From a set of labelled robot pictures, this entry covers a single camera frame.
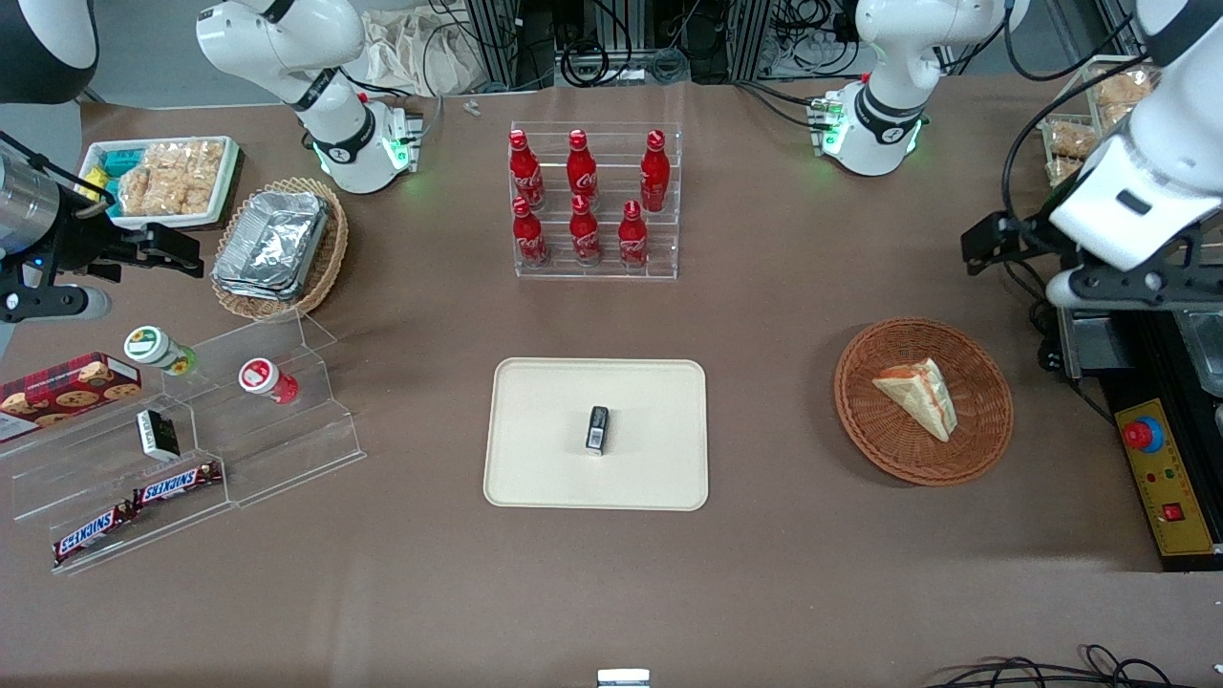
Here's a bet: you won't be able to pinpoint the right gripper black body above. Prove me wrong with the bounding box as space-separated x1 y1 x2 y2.
38 220 154 283

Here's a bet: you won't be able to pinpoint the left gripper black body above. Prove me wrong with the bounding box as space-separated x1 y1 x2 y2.
1013 220 1085 273

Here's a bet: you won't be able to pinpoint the plastic-wrapped triangle sandwich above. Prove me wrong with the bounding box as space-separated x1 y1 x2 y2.
872 358 956 442

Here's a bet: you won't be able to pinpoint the aluminium foil tray stack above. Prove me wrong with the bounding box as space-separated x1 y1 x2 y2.
212 191 331 302

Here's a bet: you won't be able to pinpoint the light oval wicker basket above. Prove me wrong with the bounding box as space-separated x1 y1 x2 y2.
210 177 350 321

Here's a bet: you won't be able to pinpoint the brown round wicker basket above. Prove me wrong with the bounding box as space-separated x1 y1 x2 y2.
834 317 1014 486

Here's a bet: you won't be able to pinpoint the cream plastic serving tray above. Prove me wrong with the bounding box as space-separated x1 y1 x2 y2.
484 358 710 512

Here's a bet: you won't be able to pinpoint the white rectangular snack bin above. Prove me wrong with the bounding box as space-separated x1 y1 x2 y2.
78 137 240 230

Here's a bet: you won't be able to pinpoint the clear bag of crackers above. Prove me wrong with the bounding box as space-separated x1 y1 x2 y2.
119 162 173 219
162 141 227 216

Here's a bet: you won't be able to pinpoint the green sunflower lidded cup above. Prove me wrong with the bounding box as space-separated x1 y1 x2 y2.
124 327 197 376

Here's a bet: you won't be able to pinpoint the grey metal plate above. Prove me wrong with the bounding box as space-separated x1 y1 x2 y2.
1056 311 1138 378

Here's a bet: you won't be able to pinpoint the red tartan cookie box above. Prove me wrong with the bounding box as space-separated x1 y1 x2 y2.
0 352 142 442

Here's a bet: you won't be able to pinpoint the red strawberry yogurt cup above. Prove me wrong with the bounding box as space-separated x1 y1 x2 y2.
239 358 299 404

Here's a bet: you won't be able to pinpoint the clear acrylic stepped shelf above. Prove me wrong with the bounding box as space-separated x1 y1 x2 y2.
0 311 366 574

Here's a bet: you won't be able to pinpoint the Snickers chocolate bar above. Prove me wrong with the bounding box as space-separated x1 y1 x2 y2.
53 504 138 565
134 462 223 507

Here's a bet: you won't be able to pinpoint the yellow emergency stop box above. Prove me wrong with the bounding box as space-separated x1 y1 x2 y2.
1115 398 1219 558

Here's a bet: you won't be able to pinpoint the white plastic bag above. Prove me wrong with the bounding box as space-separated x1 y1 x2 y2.
358 10 479 97

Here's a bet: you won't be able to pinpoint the red Coca-Cola bottle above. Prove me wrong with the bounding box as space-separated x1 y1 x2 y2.
508 129 546 211
617 200 651 269
511 197 550 269
640 130 672 213
569 195 603 267
567 129 599 211

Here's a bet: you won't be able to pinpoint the clear acrylic bottle rack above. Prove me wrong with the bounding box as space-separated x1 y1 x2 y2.
509 121 682 280

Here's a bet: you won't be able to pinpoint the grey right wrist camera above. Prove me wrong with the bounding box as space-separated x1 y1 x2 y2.
0 285 113 323

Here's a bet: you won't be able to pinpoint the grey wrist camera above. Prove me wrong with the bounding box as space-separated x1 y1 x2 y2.
0 285 113 323
1044 268 1223 312

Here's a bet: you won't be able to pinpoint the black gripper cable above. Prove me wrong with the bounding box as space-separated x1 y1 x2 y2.
998 48 1148 226

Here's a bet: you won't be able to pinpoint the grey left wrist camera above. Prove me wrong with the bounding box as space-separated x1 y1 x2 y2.
1044 268 1223 312

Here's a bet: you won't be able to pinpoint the black arm base cables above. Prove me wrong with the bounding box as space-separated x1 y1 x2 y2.
736 81 832 130

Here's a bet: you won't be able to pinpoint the aluminium frame rack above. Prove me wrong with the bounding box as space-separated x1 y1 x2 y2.
468 0 775 92

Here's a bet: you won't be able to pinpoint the black floor cable bundle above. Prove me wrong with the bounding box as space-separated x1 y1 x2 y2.
932 645 1191 688

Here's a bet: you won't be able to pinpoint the black coiled cable bundle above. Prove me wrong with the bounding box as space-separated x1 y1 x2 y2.
554 38 689 87

